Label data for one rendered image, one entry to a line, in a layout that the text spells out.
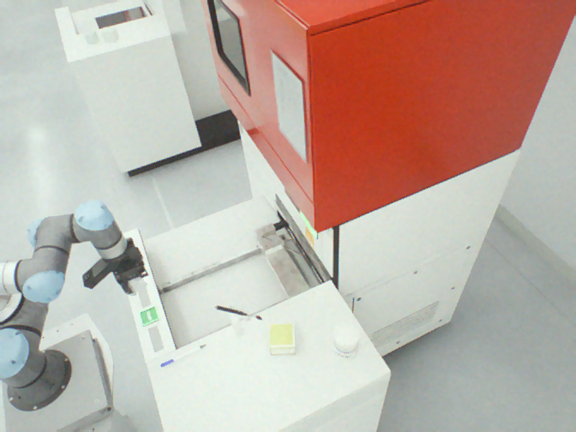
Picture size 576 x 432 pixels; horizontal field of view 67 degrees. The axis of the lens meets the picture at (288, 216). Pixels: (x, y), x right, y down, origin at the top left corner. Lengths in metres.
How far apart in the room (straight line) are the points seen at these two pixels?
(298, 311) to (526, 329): 1.55
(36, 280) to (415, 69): 0.94
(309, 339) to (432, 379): 1.15
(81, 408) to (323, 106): 1.12
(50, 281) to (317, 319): 0.75
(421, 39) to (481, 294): 1.89
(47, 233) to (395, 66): 0.87
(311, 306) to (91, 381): 0.72
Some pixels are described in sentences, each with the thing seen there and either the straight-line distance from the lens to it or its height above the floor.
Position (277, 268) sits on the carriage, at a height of 0.88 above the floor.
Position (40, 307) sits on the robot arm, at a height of 1.07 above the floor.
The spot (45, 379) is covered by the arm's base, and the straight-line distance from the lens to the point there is 1.56.
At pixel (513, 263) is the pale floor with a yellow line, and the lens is 2.89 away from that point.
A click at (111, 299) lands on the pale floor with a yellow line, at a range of 2.84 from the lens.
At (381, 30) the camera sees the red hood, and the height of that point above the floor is 1.77.
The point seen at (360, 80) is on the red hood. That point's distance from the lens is 0.98.
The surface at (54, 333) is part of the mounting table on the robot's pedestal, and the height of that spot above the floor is 0.82.
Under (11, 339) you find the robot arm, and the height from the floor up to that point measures 1.12.
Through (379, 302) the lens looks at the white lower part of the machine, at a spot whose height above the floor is 0.66.
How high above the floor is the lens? 2.18
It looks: 48 degrees down
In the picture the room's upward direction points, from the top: 6 degrees counter-clockwise
